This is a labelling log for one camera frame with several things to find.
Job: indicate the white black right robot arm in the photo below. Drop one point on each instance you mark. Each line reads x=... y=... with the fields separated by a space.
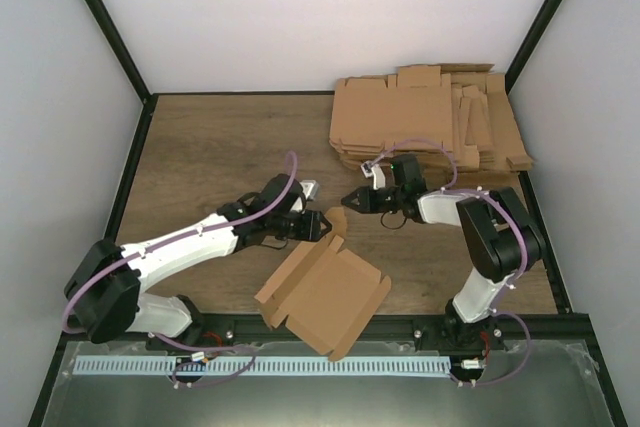
x=502 y=239

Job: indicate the cardboard box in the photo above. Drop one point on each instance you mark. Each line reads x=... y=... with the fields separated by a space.
x=324 y=293

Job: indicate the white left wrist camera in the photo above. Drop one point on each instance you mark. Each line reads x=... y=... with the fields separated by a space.
x=310 y=189

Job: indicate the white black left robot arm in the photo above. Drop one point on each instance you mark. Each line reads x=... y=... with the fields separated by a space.
x=109 y=293

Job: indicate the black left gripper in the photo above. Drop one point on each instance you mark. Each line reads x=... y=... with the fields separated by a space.
x=310 y=232

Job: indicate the light blue slotted cable duct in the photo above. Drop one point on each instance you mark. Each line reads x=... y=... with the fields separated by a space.
x=411 y=366

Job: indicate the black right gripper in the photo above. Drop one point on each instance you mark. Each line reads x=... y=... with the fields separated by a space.
x=367 y=202

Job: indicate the stack of flat cardboard blanks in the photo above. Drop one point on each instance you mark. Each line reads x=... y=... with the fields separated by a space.
x=448 y=114

